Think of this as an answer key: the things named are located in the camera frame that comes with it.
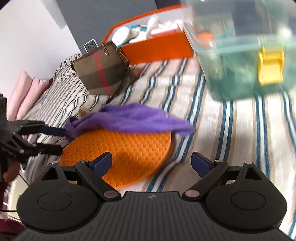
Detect orange silicone mat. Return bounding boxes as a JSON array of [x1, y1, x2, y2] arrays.
[[60, 129, 171, 189]]

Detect purple fleece cloth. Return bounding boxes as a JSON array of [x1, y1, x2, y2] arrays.
[[64, 103, 195, 142]]

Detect person's left hand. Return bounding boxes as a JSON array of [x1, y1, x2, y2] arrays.
[[3, 162, 20, 183]]

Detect pink pillow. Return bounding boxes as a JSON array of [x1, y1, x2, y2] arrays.
[[6, 71, 52, 121]]

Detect striped bed cover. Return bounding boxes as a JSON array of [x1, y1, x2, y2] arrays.
[[6, 52, 296, 239]]

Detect brown plaid zipper pouch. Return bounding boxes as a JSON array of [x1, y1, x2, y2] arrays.
[[72, 41, 136, 96]]

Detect white digital clock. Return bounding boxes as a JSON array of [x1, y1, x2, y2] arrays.
[[83, 38, 99, 53]]

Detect grey upholstered headboard panel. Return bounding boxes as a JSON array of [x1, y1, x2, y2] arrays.
[[57, 0, 157, 53]]

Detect clear plastic storage container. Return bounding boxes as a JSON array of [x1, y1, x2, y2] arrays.
[[182, 0, 295, 101]]

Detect orange cardboard box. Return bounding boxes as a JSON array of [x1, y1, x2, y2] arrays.
[[102, 4, 194, 65]]

